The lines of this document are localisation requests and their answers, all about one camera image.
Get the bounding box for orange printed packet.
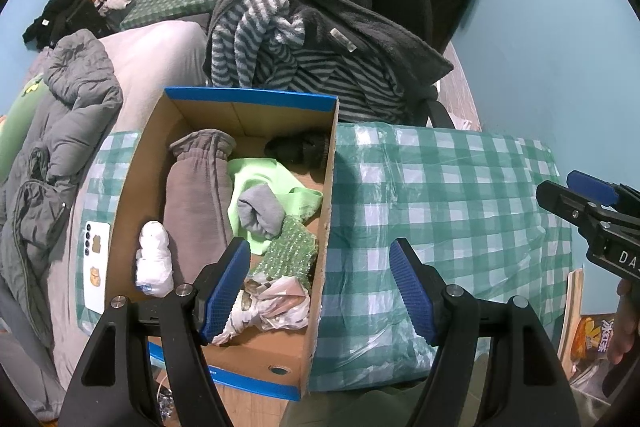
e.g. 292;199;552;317
570;314;617;364

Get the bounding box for green checkered tablecloth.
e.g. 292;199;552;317
75;122;574;394

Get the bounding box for grey puffer jacket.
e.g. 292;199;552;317
0;29;124;323

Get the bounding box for grey sweatpants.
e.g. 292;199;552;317
164;129;237;288

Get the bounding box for black clothing pile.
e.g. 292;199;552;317
22;0;109;50

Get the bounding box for light green cloth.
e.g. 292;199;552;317
227;157;324;256

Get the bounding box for black sock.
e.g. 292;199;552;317
264;130;330;169

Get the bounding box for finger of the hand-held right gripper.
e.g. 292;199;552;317
566;170;640;216
535;179;609;236

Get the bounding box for grey sock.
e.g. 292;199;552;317
236;184;285;242

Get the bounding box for green sparkly cloth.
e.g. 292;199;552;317
249;214;319;289

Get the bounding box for white blue striped sock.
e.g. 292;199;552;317
135;221;175;299

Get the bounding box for white patterned cloth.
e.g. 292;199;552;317
220;274;312;346

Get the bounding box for blue cardboard box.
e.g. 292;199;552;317
106;87;341;401

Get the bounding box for white smartphone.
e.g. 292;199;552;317
82;220;111;313

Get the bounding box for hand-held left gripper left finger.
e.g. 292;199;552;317
59;237;252;427

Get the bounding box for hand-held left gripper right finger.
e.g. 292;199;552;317
389;237;581;427

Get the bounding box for grey striped fleece garment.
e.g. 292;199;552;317
210;0;409;126

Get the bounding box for dark green checkered blanket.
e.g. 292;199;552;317
119;0;229;30

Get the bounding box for green plush pillow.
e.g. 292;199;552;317
0;74;52;184

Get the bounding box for person's right hand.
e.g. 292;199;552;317
606;279;640;364

